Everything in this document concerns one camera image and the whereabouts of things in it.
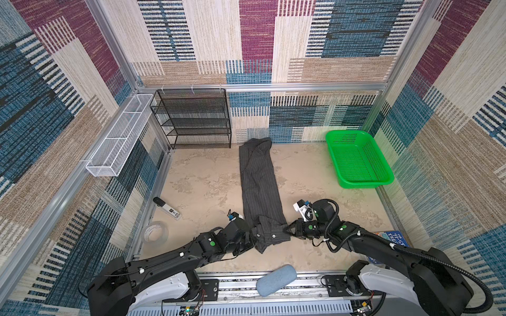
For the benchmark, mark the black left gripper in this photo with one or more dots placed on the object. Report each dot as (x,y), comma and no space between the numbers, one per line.
(250,243)

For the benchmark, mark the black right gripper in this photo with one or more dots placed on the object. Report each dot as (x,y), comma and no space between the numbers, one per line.
(298,225)

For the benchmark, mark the dark pinstriped long sleeve shirt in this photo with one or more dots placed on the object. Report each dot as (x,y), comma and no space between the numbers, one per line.
(261,201)

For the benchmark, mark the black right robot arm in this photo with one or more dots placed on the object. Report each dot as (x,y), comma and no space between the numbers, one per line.
(428,278)

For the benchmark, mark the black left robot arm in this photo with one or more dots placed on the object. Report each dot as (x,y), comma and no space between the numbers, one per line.
(122,287)

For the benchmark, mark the blue-grey fuzzy microphone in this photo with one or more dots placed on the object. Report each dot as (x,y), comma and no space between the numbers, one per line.
(276,280)

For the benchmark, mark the green plastic basket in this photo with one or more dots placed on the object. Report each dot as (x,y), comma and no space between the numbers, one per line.
(358,161)

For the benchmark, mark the colourful treehouse book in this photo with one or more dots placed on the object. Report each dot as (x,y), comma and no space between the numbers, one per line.
(394,236)

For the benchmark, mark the black white remote control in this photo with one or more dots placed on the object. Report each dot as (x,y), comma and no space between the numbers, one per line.
(167,208)

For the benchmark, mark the clear tape roll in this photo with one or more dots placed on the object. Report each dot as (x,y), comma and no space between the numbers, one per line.
(155,233)

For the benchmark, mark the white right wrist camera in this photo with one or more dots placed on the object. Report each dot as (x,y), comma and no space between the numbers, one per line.
(304,208)

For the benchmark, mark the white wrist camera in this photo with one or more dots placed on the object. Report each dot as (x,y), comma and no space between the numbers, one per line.
(304,208)
(234,215)

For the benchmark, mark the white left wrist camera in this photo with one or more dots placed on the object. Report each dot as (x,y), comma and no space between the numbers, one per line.
(234,215)

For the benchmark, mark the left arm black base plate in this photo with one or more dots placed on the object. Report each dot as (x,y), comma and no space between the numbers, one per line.
(208,291)

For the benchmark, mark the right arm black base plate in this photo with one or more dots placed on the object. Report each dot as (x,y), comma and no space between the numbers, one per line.
(337,287)

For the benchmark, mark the white slotted cable duct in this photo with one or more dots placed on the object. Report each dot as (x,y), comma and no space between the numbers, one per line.
(321,307)

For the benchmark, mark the black wire mesh shelf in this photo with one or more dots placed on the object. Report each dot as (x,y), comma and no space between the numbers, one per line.
(193,119)

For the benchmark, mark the white wire mesh tray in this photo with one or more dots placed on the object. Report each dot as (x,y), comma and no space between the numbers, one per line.
(113,152)

